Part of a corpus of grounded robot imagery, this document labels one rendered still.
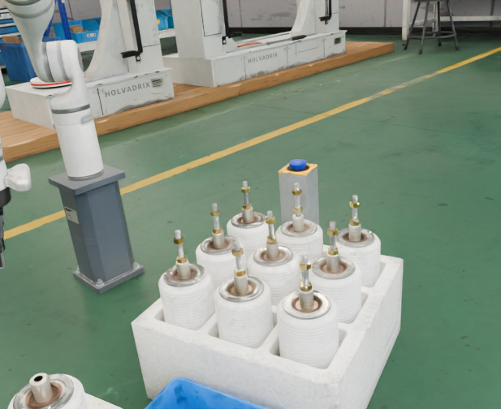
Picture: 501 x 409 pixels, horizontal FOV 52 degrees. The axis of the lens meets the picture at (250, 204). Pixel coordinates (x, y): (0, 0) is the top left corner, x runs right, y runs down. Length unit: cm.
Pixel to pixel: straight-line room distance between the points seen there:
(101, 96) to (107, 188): 173
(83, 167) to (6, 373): 50
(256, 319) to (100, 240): 64
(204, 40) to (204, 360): 284
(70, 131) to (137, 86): 187
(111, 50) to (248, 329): 258
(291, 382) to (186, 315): 22
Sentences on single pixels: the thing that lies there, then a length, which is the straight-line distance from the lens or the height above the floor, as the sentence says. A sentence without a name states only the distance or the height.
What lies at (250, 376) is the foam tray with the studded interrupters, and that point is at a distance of 86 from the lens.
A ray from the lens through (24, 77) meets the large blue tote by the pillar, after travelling 545.
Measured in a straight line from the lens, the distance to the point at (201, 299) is 90.
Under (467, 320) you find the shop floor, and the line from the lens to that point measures 124.
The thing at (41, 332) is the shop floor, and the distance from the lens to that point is 134.
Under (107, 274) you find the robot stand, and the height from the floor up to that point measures 4.
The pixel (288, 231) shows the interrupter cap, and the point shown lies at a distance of 103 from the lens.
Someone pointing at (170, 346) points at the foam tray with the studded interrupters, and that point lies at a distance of 93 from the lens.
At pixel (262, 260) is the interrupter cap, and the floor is 25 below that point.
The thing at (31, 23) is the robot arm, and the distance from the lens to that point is 116.
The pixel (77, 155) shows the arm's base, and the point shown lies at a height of 37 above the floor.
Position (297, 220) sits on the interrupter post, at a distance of 102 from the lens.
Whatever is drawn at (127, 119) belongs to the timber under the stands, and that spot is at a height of 5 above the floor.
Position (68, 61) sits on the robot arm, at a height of 59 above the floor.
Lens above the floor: 72
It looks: 24 degrees down
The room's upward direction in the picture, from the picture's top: 5 degrees counter-clockwise
